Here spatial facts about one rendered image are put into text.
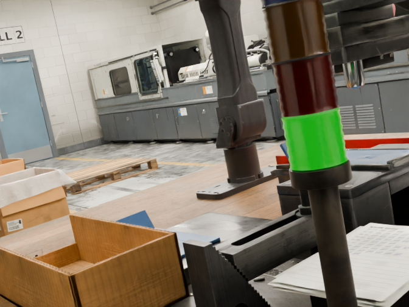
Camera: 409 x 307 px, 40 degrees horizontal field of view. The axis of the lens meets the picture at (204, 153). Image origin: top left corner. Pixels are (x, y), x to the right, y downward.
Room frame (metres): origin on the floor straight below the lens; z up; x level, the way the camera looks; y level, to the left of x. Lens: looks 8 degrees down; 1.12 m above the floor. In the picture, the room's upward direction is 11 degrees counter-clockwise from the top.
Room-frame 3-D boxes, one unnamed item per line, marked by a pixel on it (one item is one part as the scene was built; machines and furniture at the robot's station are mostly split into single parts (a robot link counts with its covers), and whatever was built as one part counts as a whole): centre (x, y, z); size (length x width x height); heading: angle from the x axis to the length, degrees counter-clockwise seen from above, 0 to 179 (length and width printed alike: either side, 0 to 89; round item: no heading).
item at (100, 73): (11.04, 0.85, 1.24); 2.95 x 0.98 x 0.90; 34
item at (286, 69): (0.36, -0.07, 1.10); 0.04 x 0.04 x 0.03
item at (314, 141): (0.36, -0.07, 1.07); 0.04 x 0.04 x 0.03
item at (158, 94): (9.98, 0.76, 1.21); 0.86 x 0.10 x 0.79; 34
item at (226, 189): (1.05, -0.07, 0.94); 0.20 x 0.07 x 0.08; 127
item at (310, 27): (0.36, -0.07, 1.14); 0.04 x 0.04 x 0.03
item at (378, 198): (0.63, -0.18, 0.94); 0.20 x 0.10 x 0.07; 127
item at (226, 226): (0.70, 0.03, 0.91); 0.17 x 0.16 x 0.02; 127
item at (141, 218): (0.70, 0.08, 0.93); 0.15 x 0.07 x 0.03; 40
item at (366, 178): (0.63, -0.18, 0.98); 0.20 x 0.10 x 0.01; 127
